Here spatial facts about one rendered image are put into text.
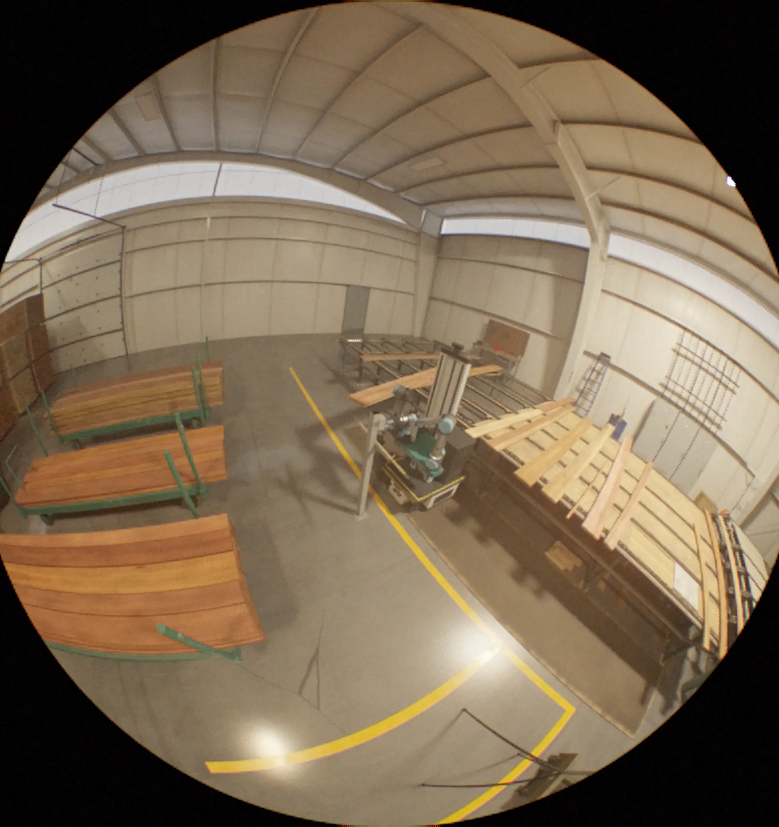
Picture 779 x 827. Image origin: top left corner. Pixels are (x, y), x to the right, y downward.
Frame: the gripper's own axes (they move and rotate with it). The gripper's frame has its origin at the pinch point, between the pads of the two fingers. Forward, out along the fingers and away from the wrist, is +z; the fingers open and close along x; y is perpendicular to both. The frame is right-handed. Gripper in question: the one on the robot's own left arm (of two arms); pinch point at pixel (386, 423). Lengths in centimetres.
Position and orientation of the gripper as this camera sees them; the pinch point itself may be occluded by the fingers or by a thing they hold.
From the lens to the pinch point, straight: 209.9
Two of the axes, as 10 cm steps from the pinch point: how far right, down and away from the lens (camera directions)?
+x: 5.2, 5.3, -6.7
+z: -8.3, 1.4, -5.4
